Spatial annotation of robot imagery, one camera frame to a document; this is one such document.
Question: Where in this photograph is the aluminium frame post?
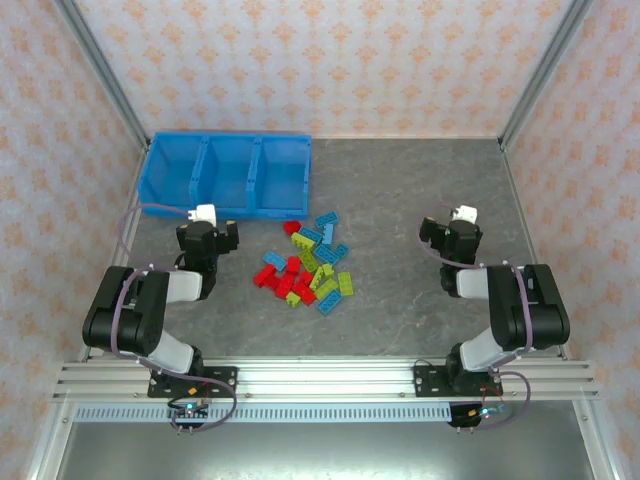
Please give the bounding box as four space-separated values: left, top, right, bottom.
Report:
498 0 597 151
53 0 152 151

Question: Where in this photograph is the grey metal sheet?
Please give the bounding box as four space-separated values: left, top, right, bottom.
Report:
49 420 611 480

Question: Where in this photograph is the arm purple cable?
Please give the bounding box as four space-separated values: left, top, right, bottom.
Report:
417 202 532 431
110 202 239 434

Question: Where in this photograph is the wide aluminium extrusion rail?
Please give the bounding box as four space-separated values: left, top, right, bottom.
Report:
52 356 604 402

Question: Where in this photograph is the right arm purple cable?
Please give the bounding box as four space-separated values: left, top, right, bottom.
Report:
417 202 532 431

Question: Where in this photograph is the slotted grey cable duct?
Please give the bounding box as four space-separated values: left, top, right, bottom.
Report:
74 404 454 425

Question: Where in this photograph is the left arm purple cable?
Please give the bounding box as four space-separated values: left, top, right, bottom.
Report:
110 202 239 434

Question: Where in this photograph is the aluminium table edge rail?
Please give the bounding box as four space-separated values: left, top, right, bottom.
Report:
499 142 571 361
309 133 504 143
77 144 151 364

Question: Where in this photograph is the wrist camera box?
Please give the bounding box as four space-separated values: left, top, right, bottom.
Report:
188 203 219 226
452 203 480 225

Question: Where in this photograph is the small controller circuit board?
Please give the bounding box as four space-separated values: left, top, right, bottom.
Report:
449 402 511 431
167 399 211 432

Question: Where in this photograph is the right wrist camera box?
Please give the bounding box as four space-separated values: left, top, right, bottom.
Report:
452 203 480 225

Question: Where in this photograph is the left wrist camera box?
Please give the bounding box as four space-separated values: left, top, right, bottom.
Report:
188 203 219 226

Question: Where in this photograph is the blue plastic storage bin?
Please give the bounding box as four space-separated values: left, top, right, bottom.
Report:
138 130 209 220
249 132 314 222
192 133 261 214

